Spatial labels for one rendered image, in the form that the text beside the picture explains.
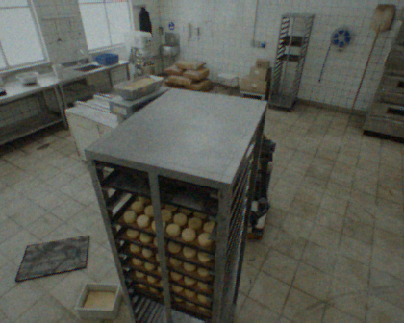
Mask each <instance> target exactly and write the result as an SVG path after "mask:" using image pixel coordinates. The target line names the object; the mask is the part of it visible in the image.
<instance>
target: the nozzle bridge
mask: <svg viewBox="0 0 404 323"><path fill-rule="evenodd" d="M170 89H171V87H160V89H158V90H157V91H154V92H151V93H149V94H147V95H144V96H142V97H140V98H139V99H136V100H134V101H130V100H128V99H122V97H121V96H117V97H115V98H114V99H110V100H109V108H110V111H111V113H112V114H114V115H117V122H118V125H120V123H122V122H123V121H125V120H126V119H128V118H129V117H130V116H133V114H135V113H137V112H138V111H139V105H140V107H141V108H142V104H141V103H144V106H146V103H145V102H147V103H148V105H149V104H150V102H149V99H150V100H151V102H153V99H155V100H156V99H157V97H158V98H159V97H160V96H161V95H163V94H164V93H166V92H168V91H169V90H170Z"/></svg>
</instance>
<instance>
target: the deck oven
mask: <svg viewBox="0 0 404 323"><path fill-rule="evenodd" d="M399 19H400V20H399V22H398V27H397V28H396V31H395V35H394V36H393V39H392V42H391V44H392V48H391V52H390V54H389V56H388V60H387V61H386V63H385V66H384V65H383V68H382V70H381V72H380V76H379V78H378V80H377V84H376V86H375V88H374V91H373V93H372V97H371V98H370V101H369V104H368V107H367V109H366V115H365V118H364V125H363V128H362V129H363V130H364V131H363V135H365V136H371V137H377V138H383V139H386V140H389V141H395V142H399V143H402V144H404V6H403V8H402V10H401V12H400V15H399Z"/></svg>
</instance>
